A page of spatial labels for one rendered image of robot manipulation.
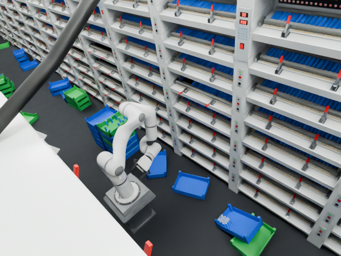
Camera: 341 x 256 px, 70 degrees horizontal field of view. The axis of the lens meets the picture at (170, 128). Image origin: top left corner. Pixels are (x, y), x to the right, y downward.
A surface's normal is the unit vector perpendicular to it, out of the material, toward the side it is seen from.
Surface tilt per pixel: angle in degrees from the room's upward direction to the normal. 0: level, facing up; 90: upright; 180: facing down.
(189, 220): 0
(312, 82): 17
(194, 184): 0
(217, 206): 0
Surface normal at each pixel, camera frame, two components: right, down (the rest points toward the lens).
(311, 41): -0.33, -0.55
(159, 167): -0.13, -0.74
